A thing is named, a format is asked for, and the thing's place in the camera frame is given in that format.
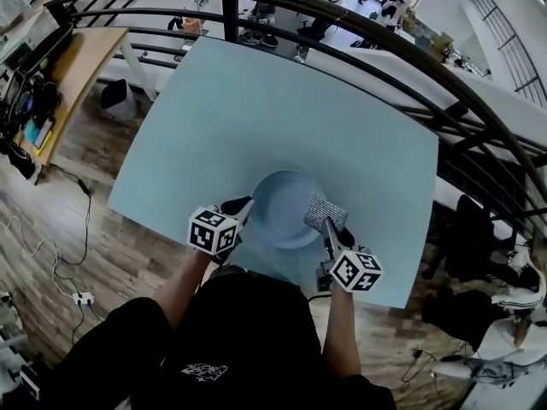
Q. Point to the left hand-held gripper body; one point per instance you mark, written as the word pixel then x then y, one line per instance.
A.
pixel 211 231

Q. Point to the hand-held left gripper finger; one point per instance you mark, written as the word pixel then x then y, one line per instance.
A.
pixel 245 216
pixel 235 205

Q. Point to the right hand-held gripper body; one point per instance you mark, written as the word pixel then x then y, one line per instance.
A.
pixel 354 271

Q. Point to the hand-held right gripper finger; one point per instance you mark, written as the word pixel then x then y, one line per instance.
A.
pixel 350 239
pixel 332 235

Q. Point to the grey scouring sponge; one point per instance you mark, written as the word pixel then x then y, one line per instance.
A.
pixel 325 209

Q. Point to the large light blue plate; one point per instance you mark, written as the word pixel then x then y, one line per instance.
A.
pixel 282 212

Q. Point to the person's right forearm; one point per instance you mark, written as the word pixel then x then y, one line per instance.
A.
pixel 342 331

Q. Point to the person's left forearm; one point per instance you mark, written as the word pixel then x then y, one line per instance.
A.
pixel 184 288

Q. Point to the person's black t-shirt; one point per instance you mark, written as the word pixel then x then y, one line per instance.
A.
pixel 248 335

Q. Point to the black chair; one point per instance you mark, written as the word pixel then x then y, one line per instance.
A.
pixel 470 237

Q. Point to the white power strip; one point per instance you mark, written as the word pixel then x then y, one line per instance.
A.
pixel 83 298

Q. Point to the grey waste bin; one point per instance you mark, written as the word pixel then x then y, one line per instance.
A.
pixel 119 101

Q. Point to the yellow notepad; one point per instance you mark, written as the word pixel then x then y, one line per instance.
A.
pixel 43 145

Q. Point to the smartphone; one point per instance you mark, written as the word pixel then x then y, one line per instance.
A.
pixel 42 132

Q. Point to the teal cloth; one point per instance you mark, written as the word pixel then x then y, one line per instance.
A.
pixel 30 132

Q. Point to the wooden desk with white legs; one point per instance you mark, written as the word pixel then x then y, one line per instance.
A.
pixel 85 62

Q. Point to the black equipment bundle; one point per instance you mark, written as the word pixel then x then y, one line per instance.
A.
pixel 30 96

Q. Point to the black hard case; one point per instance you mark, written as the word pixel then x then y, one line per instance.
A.
pixel 47 51

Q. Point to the straight black metal railing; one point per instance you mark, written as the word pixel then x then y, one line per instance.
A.
pixel 515 43

